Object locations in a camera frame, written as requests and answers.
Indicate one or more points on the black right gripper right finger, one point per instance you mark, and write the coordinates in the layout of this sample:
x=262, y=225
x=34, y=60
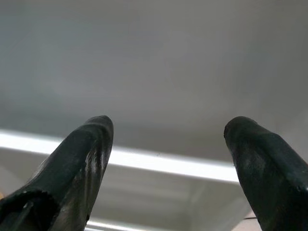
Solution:
x=274, y=183

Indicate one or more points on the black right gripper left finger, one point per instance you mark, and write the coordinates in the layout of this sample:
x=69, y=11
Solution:
x=67, y=178

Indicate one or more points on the white fridge door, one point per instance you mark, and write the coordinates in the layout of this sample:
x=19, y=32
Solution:
x=168, y=166

